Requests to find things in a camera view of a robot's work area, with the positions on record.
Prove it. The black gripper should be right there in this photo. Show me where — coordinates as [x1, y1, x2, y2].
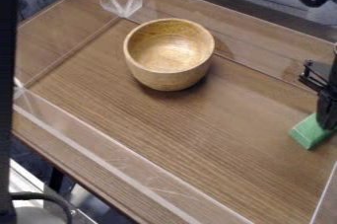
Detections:
[298, 42, 337, 130]

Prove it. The green rectangular block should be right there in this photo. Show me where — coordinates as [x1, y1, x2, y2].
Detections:
[289, 113, 337, 150]

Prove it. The light wooden bowl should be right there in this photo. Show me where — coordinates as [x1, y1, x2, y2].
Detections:
[123, 18, 214, 91]

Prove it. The clear acrylic front barrier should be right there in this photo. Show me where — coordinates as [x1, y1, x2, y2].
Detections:
[13, 82, 254, 224]

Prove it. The black table leg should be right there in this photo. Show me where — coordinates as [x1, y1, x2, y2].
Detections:
[49, 168, 63, 192]

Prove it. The clear acrylic corner bracket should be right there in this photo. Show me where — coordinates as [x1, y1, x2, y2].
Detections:
[98, 0, 142, 19]

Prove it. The grey metal base plate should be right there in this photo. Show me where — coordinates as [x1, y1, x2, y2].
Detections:
[7, 200, 98, 224]

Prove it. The black cable loop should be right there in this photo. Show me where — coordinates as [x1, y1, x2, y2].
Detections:
[7, 191, 74, 224]

